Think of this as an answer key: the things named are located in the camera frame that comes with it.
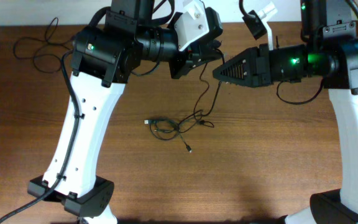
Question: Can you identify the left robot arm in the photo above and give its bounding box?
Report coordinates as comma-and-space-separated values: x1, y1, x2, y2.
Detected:
27, 0, 223, 223

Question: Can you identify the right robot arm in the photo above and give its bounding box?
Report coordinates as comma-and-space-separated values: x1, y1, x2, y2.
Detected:
213, 1, 358, 223

